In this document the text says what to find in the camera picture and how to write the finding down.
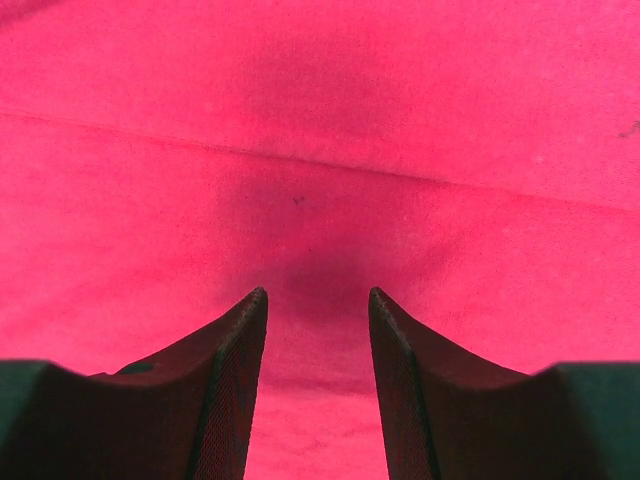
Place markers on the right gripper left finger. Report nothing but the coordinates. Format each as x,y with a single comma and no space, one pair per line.
184,412

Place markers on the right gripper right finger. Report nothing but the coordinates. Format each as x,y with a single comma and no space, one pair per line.
447,413

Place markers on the magenta t shirt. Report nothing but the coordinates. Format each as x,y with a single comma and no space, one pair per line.
477,160

